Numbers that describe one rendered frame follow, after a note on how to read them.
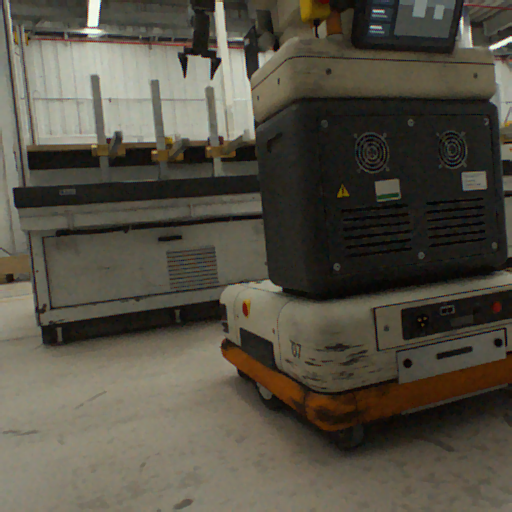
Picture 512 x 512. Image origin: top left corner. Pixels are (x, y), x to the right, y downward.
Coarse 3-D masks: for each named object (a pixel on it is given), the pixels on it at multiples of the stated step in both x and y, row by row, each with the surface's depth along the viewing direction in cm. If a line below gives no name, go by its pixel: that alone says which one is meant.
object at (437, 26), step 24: (336, 0) 96; (360, 0) 94; (384, 0) 96; (408, 0) 97; (432, 0) 99; (456, 0) 101; (360, 24) 96; (384, 24) 98; (408, 24) 100; (432, 24) 102; (456, 24) 104; (360, 48) 99; (384, 48) 100; (408, 48) 102; (432, 48) 104
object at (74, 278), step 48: (48, 240) 222; (96, 240) 230; (144, 240) 237; (192, 240) 246; (240, 240) 255; (48, 288) 224; (96, 288) 230; (144, 288) 238; (192, 288) 246; (48, 336) 222
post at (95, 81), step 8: (96, 80) 205; (96, 88) 205; (96, 96) 205; (96, 104) 205; (96, 112) 205; (96, 120) 205; (96, 128) 205; (104, 128) 206; (104, 136) 206; (104, 160) 206; (104, 168) 206; (104, 176) 206
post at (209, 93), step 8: (208, 88) 222; (208, 96) 222; (208, 104) 222; (208, 112) 223; (216, 112) 223; (208, 120) 224; (216, 120) 223; (208, 128) 225; (216, 128) 224; (216, 136) 224; (216, 144) 224; (216, 160) 224; (216, 168) 224
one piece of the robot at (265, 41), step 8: (256, 16) 146; (264, 16) 147; (256, 24) 147; (264, 24) 147; (248, 32) 148; (256, 32) 146; (264, 32) 147; (248, 40) 149; (256, 40) 144; (264, 40) 142; (272, 40) 143; (248, 48) 150; (256, 48) 144; (264, 48) 144; (248, 56) 150; (256, 56) 144; (248, 64) 151; (256, 64) 145; (248, 72) 152
